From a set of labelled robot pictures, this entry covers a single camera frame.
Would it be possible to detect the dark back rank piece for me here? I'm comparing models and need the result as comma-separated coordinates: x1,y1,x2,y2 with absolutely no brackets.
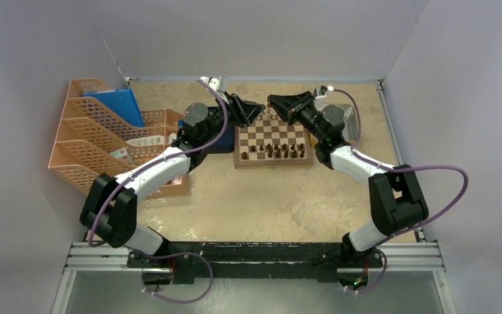
265,145,273,159

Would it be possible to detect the wooden chess board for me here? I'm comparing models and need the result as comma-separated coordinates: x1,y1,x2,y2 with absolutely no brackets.
234,117,313,169

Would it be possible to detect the gold metal tin tray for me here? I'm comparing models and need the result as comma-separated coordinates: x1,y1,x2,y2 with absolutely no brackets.
319,104,359,144

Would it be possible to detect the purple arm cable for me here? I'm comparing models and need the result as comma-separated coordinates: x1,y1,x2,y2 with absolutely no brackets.
87,78,230,249
326,86,470,296

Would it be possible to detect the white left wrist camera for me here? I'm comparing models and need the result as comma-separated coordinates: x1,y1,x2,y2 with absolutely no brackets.
199,76,228,94

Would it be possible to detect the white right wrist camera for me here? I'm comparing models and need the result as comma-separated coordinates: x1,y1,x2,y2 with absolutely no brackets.
312,85,334,99

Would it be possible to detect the row of light chess pieces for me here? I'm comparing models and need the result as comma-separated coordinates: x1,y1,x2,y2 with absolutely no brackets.
259,107,278,121

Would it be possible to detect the dark blue tin box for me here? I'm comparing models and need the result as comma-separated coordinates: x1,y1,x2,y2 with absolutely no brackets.
182,103,235,154

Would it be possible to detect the orange plastic basket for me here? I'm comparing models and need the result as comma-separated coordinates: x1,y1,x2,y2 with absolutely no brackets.
125,109,189,199

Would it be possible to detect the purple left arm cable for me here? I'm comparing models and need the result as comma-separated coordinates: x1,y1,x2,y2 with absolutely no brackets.
87,78,230,249

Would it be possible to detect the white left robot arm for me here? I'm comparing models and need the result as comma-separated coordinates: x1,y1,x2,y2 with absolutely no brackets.
80,94,266,268

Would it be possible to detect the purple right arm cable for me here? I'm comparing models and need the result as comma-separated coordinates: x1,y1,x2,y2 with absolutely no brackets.
326,86,470,296

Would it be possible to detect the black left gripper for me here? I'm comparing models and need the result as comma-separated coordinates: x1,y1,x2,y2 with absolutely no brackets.
201,92,264,145

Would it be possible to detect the blue folder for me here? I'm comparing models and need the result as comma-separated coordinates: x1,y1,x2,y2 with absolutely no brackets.
82,88,144,127

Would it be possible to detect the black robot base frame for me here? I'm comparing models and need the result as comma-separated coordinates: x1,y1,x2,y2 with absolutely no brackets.
127,241,383,285

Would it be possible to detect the orange plastic file rack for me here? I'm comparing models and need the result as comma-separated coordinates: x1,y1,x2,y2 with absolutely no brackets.
48,78,157,203

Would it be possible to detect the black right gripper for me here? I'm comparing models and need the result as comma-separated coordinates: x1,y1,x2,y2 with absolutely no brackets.
268,91,326,141

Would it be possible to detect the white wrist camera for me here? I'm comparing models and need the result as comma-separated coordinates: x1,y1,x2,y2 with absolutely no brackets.
199,76,228,94
312,85,334,99

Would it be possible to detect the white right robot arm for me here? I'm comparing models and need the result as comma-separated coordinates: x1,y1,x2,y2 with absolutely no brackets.
267,92,429,266

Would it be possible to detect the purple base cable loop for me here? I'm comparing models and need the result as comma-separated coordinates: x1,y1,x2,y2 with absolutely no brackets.
141,251,216,305

